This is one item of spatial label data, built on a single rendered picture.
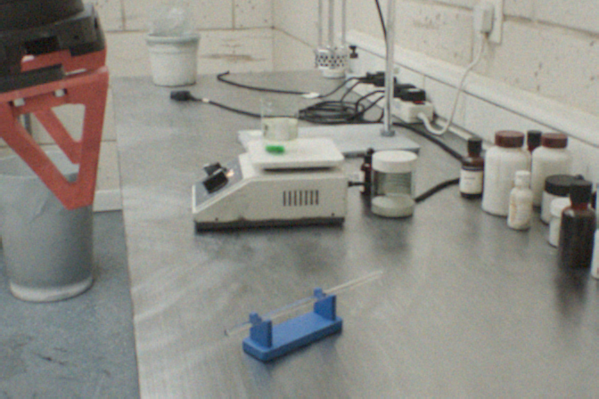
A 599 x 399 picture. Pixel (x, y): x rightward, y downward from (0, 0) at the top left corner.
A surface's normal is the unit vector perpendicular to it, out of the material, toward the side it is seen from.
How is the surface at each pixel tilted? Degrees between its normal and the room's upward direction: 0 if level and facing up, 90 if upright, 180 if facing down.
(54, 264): 94
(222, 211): 90
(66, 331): 0
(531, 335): 0
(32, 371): 0
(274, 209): 90
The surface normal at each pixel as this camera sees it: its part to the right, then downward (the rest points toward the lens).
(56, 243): 0.44, 0.32
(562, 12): -0.97, 0.07
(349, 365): 0.00, -0.96
